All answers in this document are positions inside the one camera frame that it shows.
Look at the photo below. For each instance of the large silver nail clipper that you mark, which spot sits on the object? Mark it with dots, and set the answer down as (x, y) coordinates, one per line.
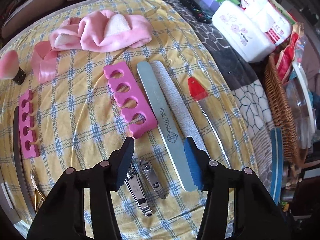
(134, 185)

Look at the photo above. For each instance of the red handled glass file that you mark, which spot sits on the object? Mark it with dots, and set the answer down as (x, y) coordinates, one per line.
(199, 94)

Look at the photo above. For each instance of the small silver nail clipper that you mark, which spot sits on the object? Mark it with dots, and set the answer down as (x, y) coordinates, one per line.
(152, 178)

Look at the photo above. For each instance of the yellow plaid cloth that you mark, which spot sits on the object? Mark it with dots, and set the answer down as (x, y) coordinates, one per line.
(78, 123)

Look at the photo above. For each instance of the wicker basket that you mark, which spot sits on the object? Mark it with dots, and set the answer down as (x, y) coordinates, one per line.
(282, 114)

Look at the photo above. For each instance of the pink toe separator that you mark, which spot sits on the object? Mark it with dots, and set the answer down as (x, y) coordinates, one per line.
(129, 98)
(26, 124)

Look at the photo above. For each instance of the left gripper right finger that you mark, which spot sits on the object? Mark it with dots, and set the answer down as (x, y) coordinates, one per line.
(256, 215)

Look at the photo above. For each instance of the white tissue box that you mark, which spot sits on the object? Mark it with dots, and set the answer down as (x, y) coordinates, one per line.
(241, 33)

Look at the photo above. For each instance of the grey metal nail file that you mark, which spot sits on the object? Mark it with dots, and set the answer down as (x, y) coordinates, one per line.
(166, 125)

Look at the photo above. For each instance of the translucent plastic box lid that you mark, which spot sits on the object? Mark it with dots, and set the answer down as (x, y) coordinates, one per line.
(6, 203)

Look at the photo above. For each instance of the pink powder brush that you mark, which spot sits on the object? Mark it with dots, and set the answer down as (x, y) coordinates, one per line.
(10, 68)

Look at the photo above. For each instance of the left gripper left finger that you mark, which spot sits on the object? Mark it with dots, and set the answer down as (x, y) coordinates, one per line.
(61, 216)

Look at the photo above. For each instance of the pink headband cloth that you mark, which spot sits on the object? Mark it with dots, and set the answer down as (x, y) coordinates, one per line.
(102, 31)

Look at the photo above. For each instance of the white red packaged box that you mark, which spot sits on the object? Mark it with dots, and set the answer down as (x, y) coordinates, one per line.
(270, 18)

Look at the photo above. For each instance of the pink satin ribbon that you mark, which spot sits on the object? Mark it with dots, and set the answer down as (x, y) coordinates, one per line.
(43, 61)

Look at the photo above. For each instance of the black remote control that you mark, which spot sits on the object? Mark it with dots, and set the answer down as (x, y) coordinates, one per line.
(197, 11)

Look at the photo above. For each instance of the white curved nail file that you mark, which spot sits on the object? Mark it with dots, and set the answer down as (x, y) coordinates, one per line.
(177, 105)

